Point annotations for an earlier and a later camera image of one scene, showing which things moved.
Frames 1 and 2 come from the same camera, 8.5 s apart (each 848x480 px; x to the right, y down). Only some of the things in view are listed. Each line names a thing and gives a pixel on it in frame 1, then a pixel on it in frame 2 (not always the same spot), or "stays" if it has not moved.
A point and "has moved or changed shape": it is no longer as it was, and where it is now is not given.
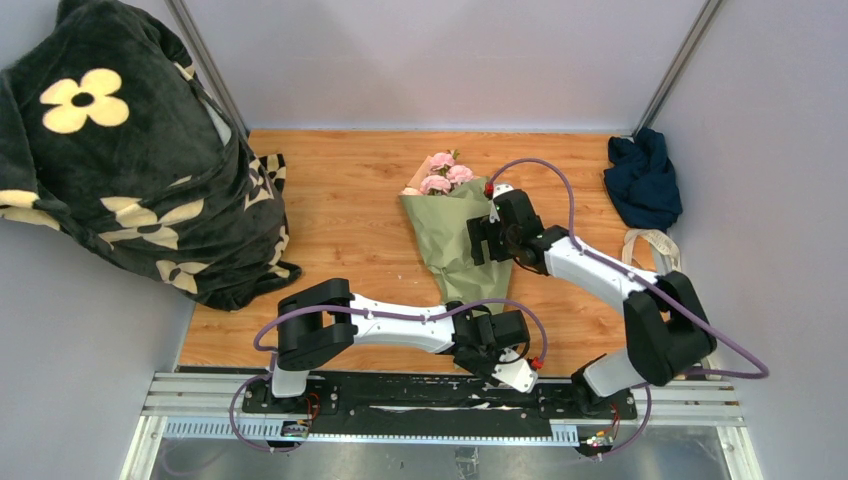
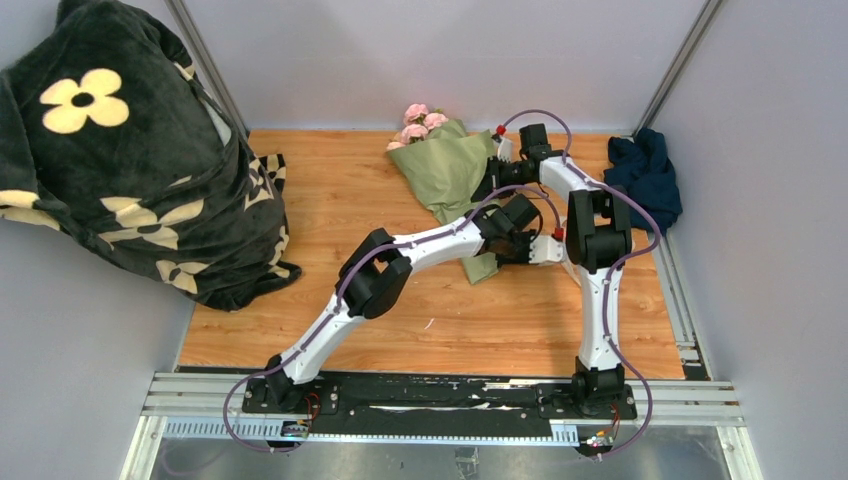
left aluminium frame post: [181, 15] stays
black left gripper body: [482, 367] → [517, 253]
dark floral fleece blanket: [110, 135] stays
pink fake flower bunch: [443, 174] → [418, 122]
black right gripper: [483, 228] → [484, 189]
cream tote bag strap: [664, 249] has moved or changed shape
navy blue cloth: [642, 182] stays
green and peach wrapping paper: [441, 222] → [449, 164]
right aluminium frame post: [670, 78] stays
